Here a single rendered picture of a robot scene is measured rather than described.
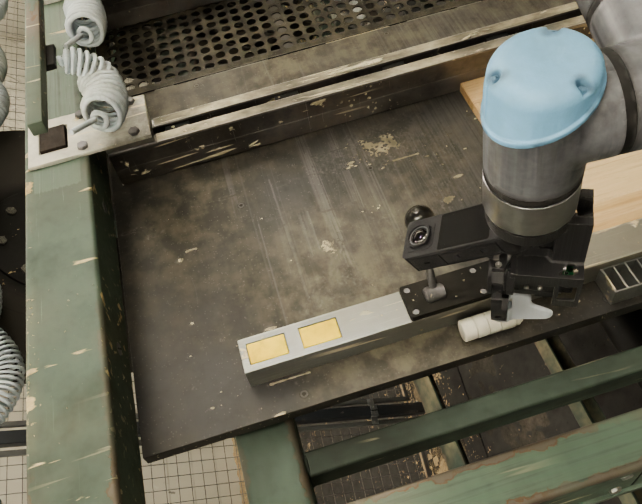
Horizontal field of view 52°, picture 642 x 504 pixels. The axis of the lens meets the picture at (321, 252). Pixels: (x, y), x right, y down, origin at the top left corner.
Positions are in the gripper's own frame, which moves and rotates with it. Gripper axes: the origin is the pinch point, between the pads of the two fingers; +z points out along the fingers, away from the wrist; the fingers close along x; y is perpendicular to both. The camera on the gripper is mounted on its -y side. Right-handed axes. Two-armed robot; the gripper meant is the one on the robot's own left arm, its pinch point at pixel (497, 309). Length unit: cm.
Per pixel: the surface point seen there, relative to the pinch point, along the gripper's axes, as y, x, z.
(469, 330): -3.4, 2.7, 11.9
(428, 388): -20, 36, 129
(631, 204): 16.9, 26.5, 16.1
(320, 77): -31, 44, 9
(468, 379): -13, 78, 228
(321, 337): -21.5, -1.6, 9.1
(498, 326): 0.1, 4.0, 12.8
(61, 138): -67, 23, 1
